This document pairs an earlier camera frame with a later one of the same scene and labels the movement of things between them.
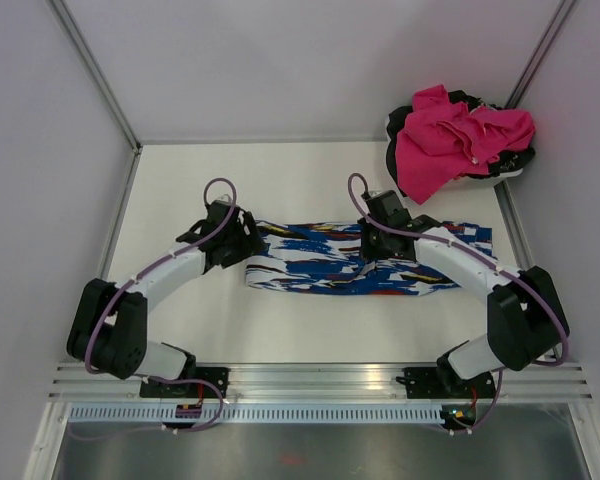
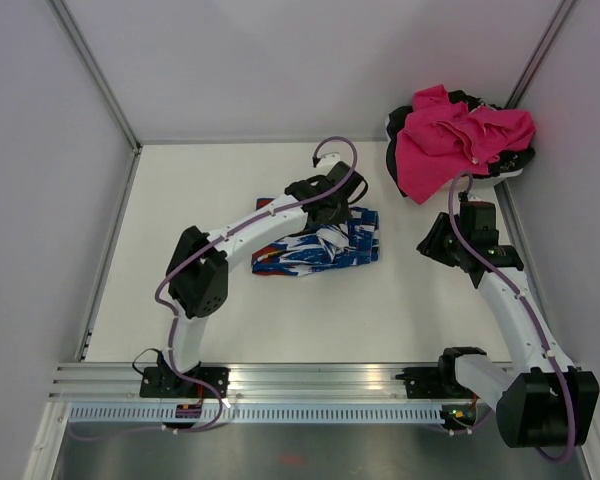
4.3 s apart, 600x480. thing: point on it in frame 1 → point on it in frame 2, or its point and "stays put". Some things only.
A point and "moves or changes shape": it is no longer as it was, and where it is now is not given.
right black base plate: (428, 383) stays put
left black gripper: (251, 243) → (343, 216)
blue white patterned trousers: (325, 258) moves or changes shape
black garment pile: (503, 162) stays put
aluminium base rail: (544, 381) stays put
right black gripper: (367, 251) → (431, 244)
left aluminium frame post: (96, 72) stays put
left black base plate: (218, 375) stays put
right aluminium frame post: (540, 53) stays put
